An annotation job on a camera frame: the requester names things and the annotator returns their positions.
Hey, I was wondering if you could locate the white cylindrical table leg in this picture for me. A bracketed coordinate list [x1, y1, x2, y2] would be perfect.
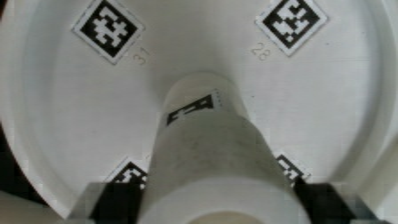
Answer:
[137, 72, 311, 224]

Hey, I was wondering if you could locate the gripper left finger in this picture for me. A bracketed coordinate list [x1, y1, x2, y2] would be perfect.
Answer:
[68, 181, 148, 224]

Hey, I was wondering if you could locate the white round table top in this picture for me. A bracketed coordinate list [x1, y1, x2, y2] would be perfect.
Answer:
[0, 0, 398, 224]

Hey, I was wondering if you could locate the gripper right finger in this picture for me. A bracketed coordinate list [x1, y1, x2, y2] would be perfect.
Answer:
[291, 178, 384, 224]

